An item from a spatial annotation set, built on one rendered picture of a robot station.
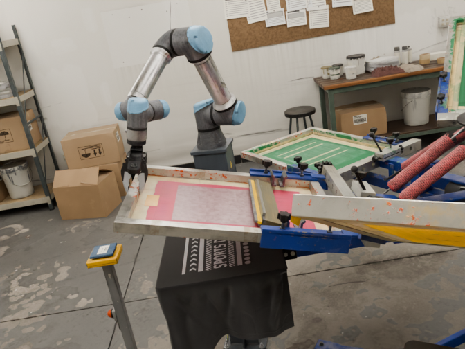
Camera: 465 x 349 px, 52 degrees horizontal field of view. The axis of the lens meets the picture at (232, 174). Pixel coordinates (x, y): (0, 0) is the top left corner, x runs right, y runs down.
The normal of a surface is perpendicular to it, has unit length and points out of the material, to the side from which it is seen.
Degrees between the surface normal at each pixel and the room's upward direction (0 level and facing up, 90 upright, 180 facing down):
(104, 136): 88
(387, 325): 0
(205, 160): 90
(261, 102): 90
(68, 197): 90
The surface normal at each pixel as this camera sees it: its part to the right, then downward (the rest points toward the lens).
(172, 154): 0.04, 0.34
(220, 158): -0.18, 0.36
